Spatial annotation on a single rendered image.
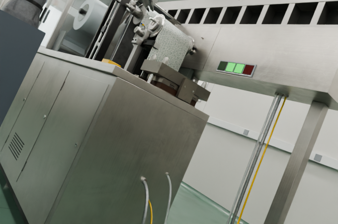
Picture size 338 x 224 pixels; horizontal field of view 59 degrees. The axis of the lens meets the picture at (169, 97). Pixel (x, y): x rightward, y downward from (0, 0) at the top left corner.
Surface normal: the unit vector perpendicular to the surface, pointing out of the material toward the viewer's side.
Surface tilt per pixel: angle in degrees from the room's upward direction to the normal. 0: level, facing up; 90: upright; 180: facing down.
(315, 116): 90
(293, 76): 90
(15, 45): 90
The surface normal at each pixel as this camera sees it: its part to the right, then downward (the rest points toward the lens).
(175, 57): 0.60, 0.19
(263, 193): -0.69, -0.37
